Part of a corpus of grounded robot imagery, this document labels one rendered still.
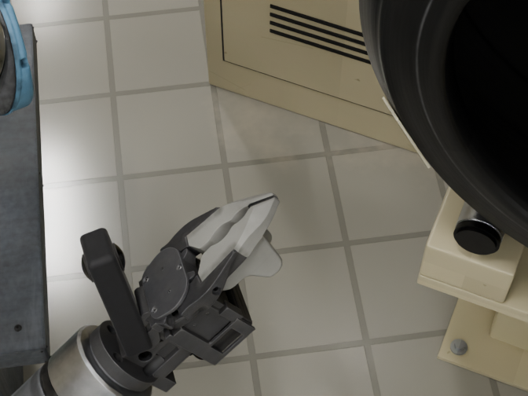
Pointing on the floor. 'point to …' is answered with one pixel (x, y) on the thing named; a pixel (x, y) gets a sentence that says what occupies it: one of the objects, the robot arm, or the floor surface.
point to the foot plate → (482, 346)
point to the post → (510, 331)
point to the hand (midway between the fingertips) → (259, 203)
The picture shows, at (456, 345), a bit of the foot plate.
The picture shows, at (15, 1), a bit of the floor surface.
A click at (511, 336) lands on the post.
